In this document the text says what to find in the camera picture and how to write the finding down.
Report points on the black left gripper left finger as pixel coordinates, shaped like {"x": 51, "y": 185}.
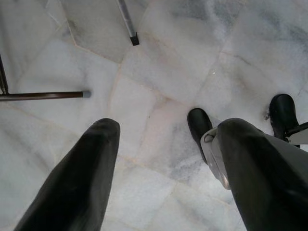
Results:
{"x": 79, "y": 183}

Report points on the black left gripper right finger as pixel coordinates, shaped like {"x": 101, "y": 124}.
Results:
{"x": 264, "y": 183}

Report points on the right robot leg black foot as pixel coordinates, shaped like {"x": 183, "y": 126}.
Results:
{"x": 282, "y": 113}

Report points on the robot leg black foot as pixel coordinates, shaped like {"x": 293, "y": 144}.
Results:
{"x": 282, "y": 113}
{"x": 198, "y": 125}

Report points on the left robot leg black foot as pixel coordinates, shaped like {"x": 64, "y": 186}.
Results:
{"x": 198, "y": 125}

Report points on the marble pattern folding table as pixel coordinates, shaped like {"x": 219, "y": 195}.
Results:
{"x": 48, "y": 95}

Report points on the silver metal clothes rack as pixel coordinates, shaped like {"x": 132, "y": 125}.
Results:
{"x": 128, "y": 24}

